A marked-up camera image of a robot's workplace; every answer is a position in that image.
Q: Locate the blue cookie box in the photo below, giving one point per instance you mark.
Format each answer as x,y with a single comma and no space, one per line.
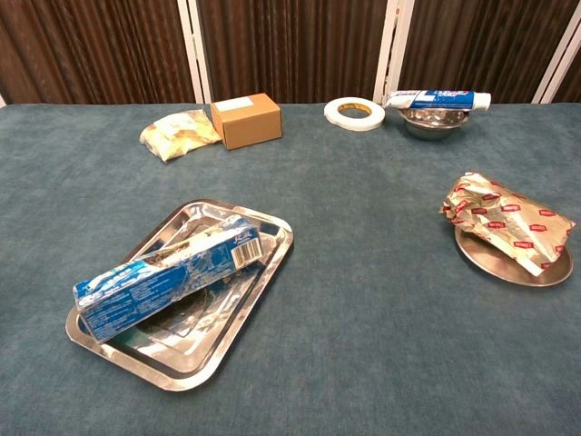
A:
181,268

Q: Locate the gold red snack bag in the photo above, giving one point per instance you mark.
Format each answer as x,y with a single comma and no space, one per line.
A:
508,222

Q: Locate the teal tablecloth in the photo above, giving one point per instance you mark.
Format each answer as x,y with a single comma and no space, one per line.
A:
363,227

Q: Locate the brown cardboard box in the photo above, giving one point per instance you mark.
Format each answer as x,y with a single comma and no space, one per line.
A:
249,122

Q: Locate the white tape roll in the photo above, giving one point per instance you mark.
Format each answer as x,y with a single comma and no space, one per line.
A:
332,116

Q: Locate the rectangular steel tray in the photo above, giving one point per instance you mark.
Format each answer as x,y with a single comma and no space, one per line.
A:
218,327

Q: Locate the yellow snack packet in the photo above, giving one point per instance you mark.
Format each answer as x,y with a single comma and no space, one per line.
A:
177,134

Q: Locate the small steel bowl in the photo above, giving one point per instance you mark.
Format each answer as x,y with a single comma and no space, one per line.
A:
433,128

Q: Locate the brown pleated screen panel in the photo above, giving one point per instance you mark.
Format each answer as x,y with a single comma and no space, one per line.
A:
91,45
481,41
290,45
573,84

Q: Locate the white blue toothpaste tube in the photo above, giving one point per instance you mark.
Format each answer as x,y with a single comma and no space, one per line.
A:
436,98

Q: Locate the round steel plate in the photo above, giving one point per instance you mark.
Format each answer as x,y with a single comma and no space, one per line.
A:
495,266

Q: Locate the white screen frame post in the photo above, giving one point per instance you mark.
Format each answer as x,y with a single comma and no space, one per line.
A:
556,72
196,54
391,54

